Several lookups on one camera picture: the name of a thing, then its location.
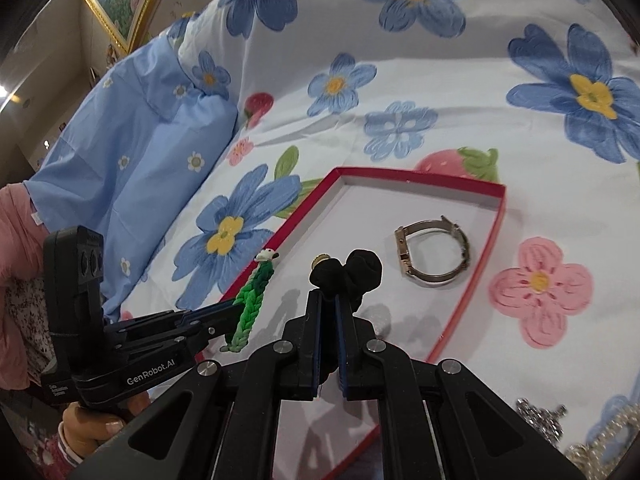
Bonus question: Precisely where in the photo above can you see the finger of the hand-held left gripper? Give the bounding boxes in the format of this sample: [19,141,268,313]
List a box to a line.
[114,319,237,362]
[105,301,239,347]

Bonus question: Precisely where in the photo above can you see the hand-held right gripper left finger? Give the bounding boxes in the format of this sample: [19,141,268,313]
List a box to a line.
[70,290,326,480]

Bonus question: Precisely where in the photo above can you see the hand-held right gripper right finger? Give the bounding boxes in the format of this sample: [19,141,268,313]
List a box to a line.
[335,292,586,480]

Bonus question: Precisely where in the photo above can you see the green braided bracelet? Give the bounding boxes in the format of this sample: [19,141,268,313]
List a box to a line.
[220,249,278,353]

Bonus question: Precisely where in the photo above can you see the black scrunchie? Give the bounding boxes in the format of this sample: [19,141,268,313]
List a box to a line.
[310,249,384,322]

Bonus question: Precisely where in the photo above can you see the red cardboard box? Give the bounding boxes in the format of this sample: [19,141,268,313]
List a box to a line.
[175,166,507,480]

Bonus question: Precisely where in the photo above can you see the pearl hair tie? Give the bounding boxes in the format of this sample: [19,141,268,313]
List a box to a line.
[565,410,637,479]

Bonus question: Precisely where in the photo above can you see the person's left hand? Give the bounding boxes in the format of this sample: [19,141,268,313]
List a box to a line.
[60,391,151,461]

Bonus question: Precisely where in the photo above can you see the person's floral dress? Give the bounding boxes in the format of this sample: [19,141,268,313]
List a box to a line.
[5,277,53,378]

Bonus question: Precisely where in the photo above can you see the person's pink jacket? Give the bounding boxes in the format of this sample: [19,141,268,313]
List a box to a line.
[0,182,51,392]

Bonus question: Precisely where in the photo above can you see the blue pillow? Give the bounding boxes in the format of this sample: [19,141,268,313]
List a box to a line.
[25,10,241,322]

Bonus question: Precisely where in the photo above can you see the floral bed sheet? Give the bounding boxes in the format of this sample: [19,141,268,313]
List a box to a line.
[115,0,640,480]

